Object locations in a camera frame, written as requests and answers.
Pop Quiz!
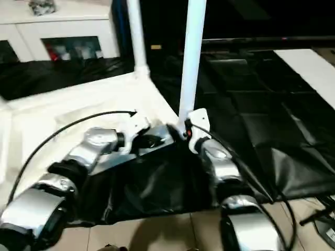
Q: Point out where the white plastic table top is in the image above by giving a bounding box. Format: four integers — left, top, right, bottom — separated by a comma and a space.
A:
0, 66, 189, 195

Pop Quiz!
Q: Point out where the white plastic table leg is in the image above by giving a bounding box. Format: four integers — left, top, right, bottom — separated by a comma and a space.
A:
126, 0, 152, 79
177, 0, 208, 134

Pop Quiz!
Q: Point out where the black mat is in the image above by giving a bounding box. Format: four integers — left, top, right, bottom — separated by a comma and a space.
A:
0, 48, 335, 227

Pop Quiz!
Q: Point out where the dark rounded robot part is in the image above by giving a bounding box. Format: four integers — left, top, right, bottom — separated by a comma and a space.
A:
101, 244, 128, 251

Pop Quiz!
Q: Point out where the white flat board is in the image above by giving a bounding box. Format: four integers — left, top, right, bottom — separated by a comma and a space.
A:
273, 48, 335, 106

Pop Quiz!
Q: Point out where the white cabinet with glass doors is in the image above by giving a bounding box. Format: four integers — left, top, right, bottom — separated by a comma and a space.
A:
0, 0, 121, 64

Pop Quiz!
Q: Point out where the thin black rod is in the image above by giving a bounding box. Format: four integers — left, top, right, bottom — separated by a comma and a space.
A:
299, 208, 329, 227

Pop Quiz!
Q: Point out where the black flat stand base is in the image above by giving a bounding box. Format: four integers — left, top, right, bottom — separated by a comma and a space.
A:
313, 213, 335, 244

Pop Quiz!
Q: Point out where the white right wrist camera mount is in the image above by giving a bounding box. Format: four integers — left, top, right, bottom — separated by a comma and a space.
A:
186, 107, 212, 154

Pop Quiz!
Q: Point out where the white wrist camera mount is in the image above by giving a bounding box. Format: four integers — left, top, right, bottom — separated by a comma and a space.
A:
186, 107, 212, 154
121, 113, 152, 155

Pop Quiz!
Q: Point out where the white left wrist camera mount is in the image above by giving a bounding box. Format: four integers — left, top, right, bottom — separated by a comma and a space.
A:
121, 113, 152, 155

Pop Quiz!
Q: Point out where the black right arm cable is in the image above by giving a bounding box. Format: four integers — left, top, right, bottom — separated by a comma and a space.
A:
190, 124, 298, 251

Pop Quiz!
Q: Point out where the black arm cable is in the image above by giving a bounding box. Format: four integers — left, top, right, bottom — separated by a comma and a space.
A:
190, 124, 298, 251
8, 110, 139, 202

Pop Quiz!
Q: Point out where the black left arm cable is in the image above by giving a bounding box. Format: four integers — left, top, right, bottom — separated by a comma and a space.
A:
8, 110, 139, 202

